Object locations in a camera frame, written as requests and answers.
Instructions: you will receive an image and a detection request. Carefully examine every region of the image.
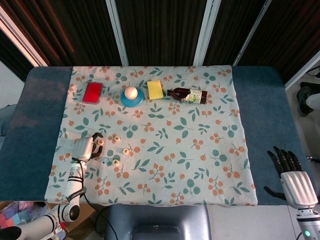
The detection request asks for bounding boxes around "black cable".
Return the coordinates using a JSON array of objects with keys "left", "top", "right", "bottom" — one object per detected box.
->
[{"left": 74, "top": 159, "right": 112, "bottom": 240}]

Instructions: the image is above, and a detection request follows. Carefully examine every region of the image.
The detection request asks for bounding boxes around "red rectangular flat case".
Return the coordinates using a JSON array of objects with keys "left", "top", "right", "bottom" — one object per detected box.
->
[{"left": 81, "top": 81, "right": 104, "bottom": 105}]

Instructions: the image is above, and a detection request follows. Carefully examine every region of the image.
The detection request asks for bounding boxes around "person leg in light trousers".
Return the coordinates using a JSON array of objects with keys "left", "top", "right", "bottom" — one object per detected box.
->
[{"left": 306, "top": 92, "right": 320, "bottom": 108}]

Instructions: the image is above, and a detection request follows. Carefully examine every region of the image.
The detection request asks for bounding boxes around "blue round plate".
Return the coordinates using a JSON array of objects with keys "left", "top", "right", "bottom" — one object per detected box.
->
[{"left": 120, "top": 88, "right": 145, "bottom": 108}]

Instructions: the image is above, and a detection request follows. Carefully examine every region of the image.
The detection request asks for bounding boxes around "grey robot torso housing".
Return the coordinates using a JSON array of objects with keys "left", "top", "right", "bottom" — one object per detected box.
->
[{"left": 104, "top": 204, "right": 212, "bottom": 240}]

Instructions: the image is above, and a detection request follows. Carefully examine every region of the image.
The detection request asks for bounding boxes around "white flat panel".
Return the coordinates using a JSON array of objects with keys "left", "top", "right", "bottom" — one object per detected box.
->
[{"left": 206, "top": 204, "right": 298, "bottom": 240}]

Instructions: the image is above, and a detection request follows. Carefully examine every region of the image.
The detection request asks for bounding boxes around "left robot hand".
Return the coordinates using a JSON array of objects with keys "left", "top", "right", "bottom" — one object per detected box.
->
[{"left": 71, "top": 132, "right": 105, "bottom": 163}]

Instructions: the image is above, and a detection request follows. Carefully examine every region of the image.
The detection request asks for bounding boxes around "blue upholstered chair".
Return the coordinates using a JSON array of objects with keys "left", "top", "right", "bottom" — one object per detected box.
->
[{"left": 0, "top": 104, "right": 20, "bottom": 138}]

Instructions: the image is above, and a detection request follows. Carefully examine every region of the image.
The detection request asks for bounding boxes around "white partition frame post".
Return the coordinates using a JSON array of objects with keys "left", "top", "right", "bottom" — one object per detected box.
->
[
  {"left": 0, "top": 6, "right": 49, "bottom": 68},
  {"left": 105, "top": 0, "right": 129, "bottom": 67},
  {"left": 231, "top": 0, "right": 273, "bottom": 67},
  {"left": 284, "top": 49, "right": 320, "bottom": 90},
  {"left": 193, "top": 0, "right": 223, "bottom": 67}
]

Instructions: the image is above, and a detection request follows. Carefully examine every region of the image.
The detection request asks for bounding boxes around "white round ball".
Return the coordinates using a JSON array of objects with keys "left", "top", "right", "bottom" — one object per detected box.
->
[{"left": 124, "top": 86, "right": 139, "bottom": 100}]

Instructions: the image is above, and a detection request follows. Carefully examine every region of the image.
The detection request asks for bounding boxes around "colourful patchwork package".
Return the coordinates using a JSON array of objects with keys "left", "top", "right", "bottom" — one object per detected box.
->
[{"left": 0, "top": 202, "right": 50, "bottom": 228}]

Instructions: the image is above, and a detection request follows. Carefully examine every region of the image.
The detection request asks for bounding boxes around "dark ribbed partition panel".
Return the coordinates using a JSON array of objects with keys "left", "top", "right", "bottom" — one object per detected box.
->
[
  {"left": 0, "top": 28, "right": 35, "bottom": 80},
  {"left": 203, "top": 0, "right": 266, "bottom": 66},
  {"left": 0, "top": 0, "right": 123, "bottom": 67},
  {"left": 114, "top": 0, "right": 210, "bottom": 66},
  {"left": 237, "top": 0, "right": 320, "bottom": 81}
]

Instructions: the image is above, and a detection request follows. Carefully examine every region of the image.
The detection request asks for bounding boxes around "yellow sponge block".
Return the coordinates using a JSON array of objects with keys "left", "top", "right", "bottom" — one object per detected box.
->
[{"left": 146, "top": 79, "right": 165, "bottom": 101}]

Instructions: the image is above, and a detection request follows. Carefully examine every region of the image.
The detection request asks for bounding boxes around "floral printed tablecloth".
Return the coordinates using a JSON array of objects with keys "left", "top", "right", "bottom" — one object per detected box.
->
[{"left": 44, "top": 65, "right": 259, "bottom": 207}]

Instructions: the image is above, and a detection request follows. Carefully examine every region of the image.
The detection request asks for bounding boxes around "blue felt table cover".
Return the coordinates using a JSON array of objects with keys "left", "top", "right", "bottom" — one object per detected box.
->
[{"left": 0, "top": 65, "right": 316, "bottom": 207}]

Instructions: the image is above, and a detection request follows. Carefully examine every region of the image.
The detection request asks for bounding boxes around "brown glass bottle with label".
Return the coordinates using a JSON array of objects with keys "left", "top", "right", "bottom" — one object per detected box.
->
[{"left": 166, "top": 87, "right": 209, "bottom": 105}]

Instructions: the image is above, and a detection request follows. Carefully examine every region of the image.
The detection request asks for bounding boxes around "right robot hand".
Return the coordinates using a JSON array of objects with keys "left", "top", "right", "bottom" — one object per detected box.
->
[{"left": 263, "top": 146, "right": 320, "bottom": 209}]

